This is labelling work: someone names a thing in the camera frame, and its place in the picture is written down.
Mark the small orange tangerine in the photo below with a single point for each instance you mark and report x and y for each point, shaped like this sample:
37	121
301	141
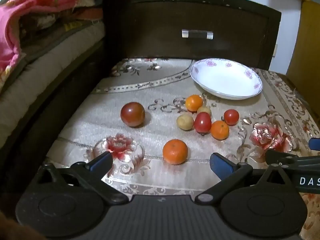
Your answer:
194	103
219	130

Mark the larger yellow-brown potato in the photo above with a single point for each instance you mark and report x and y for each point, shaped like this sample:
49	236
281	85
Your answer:
185	122

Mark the large dark red tomato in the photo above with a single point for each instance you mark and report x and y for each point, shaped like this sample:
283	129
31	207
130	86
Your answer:
132	114

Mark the folded patterned quilt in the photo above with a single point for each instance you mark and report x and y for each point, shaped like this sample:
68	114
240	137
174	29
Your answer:
57	17

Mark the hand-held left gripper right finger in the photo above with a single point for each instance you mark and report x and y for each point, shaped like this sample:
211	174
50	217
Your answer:
221	164

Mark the dark wooden nightstand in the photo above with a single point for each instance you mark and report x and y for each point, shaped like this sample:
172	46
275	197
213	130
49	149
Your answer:
155	17

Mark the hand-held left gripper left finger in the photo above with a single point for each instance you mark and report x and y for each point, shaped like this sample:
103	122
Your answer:
102	162

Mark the round red tomato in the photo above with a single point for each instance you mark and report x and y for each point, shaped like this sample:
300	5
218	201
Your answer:
231	117

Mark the grey mattress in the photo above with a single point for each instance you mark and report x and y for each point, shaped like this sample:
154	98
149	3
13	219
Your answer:
40	70

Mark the smaller yellow-brown potato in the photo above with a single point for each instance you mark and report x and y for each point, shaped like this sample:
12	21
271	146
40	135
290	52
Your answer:
205	109

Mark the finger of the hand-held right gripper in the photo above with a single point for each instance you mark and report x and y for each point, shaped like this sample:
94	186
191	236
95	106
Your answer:
282	158
315	144

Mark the elongated red tomato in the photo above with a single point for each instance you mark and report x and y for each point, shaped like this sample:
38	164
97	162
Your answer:
202	122

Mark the dark wooden bed frame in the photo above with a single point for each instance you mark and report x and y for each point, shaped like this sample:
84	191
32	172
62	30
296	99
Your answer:
37	120

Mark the yellow wooden cabinet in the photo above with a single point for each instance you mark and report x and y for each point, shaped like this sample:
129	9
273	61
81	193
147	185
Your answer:
307	42

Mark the pink floral blanket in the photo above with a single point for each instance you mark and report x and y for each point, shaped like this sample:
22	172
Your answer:
27	2

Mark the white floral-rimmed plate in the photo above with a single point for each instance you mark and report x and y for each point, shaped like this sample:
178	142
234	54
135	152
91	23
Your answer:
226	78

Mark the beige floral table cloth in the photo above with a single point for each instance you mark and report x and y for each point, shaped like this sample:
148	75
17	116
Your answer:
105	120

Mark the large orange tangerine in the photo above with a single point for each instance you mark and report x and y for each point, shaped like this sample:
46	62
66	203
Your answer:
175	152

